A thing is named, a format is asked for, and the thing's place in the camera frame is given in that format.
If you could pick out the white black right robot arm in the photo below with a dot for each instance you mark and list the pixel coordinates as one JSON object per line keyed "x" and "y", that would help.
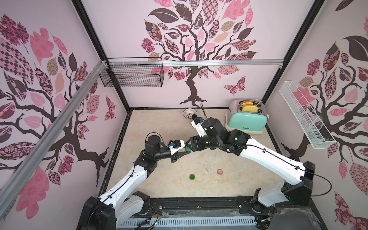
{"x": 297, "y": 177}

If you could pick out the black wire wall basket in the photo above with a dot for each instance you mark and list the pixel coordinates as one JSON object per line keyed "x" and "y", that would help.
{"x": 134, "y": 72}

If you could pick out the yellow toast slice front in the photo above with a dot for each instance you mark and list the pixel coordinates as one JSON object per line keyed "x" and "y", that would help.
{"x": 250, "y": 108}

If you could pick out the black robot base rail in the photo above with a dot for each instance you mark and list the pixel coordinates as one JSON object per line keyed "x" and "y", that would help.
{"x": 242, "y": 204}

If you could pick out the aluminium rail wall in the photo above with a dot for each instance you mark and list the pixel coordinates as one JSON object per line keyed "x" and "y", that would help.
{"x": 26, "y": 169}
{"x": 191, "y": 63}

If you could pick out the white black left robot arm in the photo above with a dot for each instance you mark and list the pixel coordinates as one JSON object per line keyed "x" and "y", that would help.
{"x": 111, "y": 209}

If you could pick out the aluminium rail back wall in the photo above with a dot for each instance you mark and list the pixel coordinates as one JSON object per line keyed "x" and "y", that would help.
{"x": 191, "y": 63}

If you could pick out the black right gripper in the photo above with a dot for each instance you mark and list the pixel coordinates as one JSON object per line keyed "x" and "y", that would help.
{"x": 197, "y": 142}

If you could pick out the white wire wall shelf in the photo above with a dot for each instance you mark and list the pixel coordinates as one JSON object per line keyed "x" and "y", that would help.
{"x": 299, "y": 101}

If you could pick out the white slotted cable duct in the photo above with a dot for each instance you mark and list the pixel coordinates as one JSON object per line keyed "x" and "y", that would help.
{"x": 176, "y": 223}

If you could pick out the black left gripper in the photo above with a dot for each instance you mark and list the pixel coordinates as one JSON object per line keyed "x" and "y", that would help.
{"x": 174, "y": 157}

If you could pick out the mint green Belinee toaster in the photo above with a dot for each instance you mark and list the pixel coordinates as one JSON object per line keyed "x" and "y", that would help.
{"x": 250, "y": 123}

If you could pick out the orange toast slice back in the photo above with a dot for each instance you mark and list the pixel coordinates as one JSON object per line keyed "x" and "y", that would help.
{"x": 246, "y": 103}

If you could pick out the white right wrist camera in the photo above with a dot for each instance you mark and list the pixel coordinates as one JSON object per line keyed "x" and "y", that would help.
{"x": 197, "y": 124}

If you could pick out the aluminium rail left wall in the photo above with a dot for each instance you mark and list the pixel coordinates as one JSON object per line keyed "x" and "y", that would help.
{"x": 26, "y": 169}

